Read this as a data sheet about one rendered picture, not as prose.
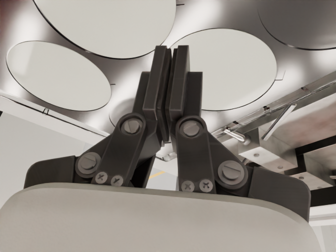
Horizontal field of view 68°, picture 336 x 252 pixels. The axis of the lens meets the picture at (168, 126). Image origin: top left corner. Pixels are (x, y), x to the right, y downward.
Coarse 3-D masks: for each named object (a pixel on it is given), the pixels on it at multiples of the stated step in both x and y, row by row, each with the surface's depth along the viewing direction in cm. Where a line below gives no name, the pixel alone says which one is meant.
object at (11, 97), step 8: (0, 96) 28; (8, 96) 28; (16, 96) 28; (24, 104) 29; (32, 104) 29; (40, 112) 30; (48, 112) 30; (56, 112) 30; (64, 120) 31; (72, 120) 31; (88, 128) 32; (96, 128) 33; (104, 136) 34
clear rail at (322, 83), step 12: (312, 84) 21; (324, 84) 21; (288, 96) 23; (300, 96) 22; (264, 108) 25; (276, 108) 24; (240, 120) 27; (252, 120) 26; (216, 132) 30; (228, 132) 29; (168, 156) 37
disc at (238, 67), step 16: (208, 32) 18; (224, 32) 18; (240, 32) 18; (192, 48) 20; (208, 48) 19; (224, 48) 19; (240, 48) 19; (256, 48) 19; (192, 64) 21; (208, 64) 21; (224, 64) 21; (240, 64) 20; (256, 64) 20; (272, 64) 20; (208, 80) 22; (224, 80) 22; (240, 80) 22; (256, 80) 22; (272, 80) 22; (208, 96) 24; (224, 96) 24; (240, 96) 24; (256, 96) 24
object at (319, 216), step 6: (330, 204) 29; (312, 210) 32; (318, 210) 32; (324, 210) 31; (330, 210) 31; (312, 216) 36; (318, 216) 35; (324, 216) 35; (330, 216) 34; (312, 222) 37; (318, 222) 36; (324, 222) 36; (330, 222) 36
